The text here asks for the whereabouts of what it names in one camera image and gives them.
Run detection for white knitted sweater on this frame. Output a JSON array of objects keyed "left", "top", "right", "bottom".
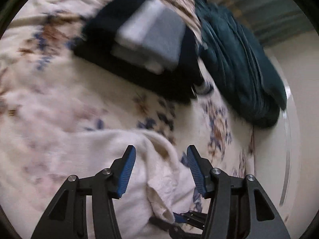
[{"left": 46, "top": 129, "right": 195, "bottom": 238}]

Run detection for grey-green striped curtain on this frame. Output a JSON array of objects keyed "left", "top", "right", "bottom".
[{"left": 211, "top": 0, "right": 315, "bottom": 47}]

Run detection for folded navy striped clothes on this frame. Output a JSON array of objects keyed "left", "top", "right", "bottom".
[{"left": 73, "top": 0, "right": 214, "bottom": 103}]

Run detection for dark teal garment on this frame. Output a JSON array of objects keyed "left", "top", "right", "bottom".
[{"left": 195, "top": 0, "right": 287, "bottom": 128}]

